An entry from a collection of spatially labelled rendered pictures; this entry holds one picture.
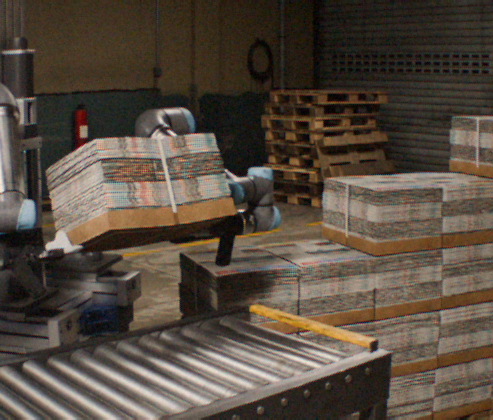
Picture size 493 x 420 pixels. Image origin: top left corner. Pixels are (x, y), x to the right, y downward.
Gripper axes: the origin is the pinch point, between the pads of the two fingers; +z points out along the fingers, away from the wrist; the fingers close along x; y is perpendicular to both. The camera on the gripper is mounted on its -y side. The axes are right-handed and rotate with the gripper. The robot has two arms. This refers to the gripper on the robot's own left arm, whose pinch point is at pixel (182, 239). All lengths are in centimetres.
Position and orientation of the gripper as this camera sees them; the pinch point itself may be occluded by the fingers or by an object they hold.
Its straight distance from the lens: 225.7
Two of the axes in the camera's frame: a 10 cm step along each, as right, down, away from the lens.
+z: -7.4, 1.1, -6.6
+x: 6.3, -2.4, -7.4
